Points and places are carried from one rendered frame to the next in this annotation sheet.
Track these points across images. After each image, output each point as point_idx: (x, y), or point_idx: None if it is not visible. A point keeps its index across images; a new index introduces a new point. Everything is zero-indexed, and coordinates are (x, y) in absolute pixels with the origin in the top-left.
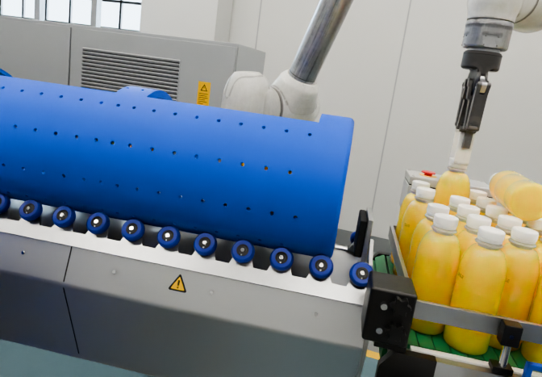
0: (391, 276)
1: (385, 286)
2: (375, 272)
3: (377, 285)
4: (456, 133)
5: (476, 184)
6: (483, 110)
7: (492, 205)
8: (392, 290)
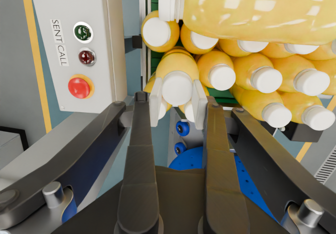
0: (300, 130)
1: (317, 136)
2: (295, 139)
3: (315, 140)
4: (157, 120)
5: (79, 9)
6: (275, 140)
7: (247, 42)
8: (322, 132)
